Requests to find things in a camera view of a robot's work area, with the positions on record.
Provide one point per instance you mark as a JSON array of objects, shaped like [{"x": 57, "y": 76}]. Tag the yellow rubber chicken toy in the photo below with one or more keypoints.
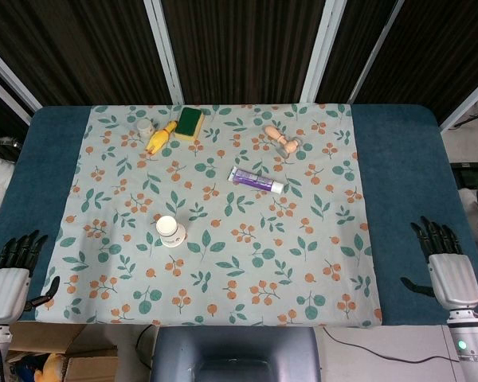
[{"x": 159, "y": 137}]

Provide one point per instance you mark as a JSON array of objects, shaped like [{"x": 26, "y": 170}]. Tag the yellow plush toy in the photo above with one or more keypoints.
[{"x": 48, "y": 368}]

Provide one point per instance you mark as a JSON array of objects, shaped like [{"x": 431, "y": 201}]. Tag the white partition frame post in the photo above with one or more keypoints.
[
  {"x": 164, "y": 51},
  {"x": 8, "y": 79},
  {"x": 320, "y": 49},
  {"x": 376, "y": 45},
  {"x": 468, "y": 99}
]

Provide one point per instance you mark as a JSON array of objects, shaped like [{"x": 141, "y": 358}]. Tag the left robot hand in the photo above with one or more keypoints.
[{"x": 6, "y": 284}]

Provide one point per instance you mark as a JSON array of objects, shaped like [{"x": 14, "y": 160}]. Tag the cardboard box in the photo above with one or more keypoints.
[{"x": 69, "y": 352}]

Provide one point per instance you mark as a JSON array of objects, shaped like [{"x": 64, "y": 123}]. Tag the yellow green sponge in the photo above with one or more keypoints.
[{"x": 190, "y": 123}]

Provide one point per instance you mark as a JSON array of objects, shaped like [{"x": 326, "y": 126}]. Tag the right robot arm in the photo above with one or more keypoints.
[{"x": 472, "y": 342}]

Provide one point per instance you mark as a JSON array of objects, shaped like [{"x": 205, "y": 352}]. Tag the purple toothpaste tube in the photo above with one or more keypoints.
[{"x": 257, "y": 180}]

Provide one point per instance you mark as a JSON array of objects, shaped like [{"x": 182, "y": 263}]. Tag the white paper cup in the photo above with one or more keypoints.
[{"x": 170, "y": 232}]

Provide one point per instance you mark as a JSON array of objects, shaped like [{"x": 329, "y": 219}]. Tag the floral patterned tablecloth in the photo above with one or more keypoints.
[{"x": 223, "y": 215}]

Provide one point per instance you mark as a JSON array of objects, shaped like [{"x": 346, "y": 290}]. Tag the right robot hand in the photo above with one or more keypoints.
[{"x": 454, "y": 278}]

